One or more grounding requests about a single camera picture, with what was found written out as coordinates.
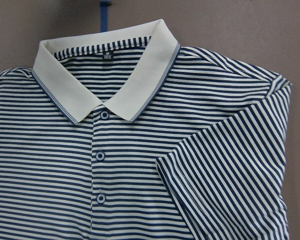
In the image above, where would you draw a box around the blue white striped polo shirt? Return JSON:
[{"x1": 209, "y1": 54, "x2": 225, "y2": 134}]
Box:
[{"x1": 0, "y1": 19, "x2": 291, "y2": 240}]

